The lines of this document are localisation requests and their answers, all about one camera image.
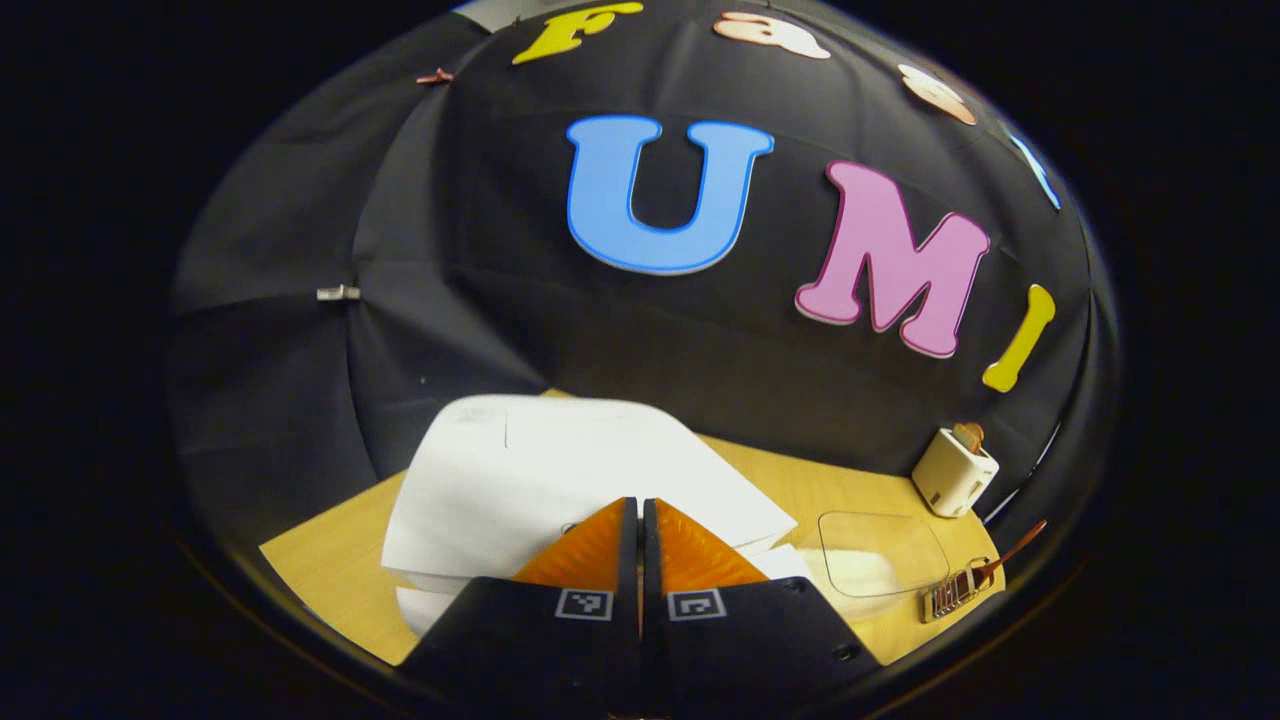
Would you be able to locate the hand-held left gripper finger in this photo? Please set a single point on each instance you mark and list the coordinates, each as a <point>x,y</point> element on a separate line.
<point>630,600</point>
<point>650,600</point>

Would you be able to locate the white rice cooker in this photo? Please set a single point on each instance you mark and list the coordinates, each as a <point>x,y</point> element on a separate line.
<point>550,470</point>

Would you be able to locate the brown wooden spoon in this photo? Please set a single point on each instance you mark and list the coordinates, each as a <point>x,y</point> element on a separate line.
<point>1020,546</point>

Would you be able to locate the clear plastic container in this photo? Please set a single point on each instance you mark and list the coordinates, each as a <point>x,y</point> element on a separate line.
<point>890,530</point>

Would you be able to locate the white toaster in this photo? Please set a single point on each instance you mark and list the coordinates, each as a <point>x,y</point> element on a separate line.
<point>950,478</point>

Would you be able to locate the black backdrop cloth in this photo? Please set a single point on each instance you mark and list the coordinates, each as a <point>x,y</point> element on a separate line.
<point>500,300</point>

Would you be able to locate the brown toast slice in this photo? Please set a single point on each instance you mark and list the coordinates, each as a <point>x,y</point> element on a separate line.
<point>968,436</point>

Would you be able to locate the silver metal clip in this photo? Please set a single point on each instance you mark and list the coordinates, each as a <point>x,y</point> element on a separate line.
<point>338,293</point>

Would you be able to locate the copper clip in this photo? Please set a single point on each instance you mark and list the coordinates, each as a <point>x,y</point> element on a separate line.
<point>435,76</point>

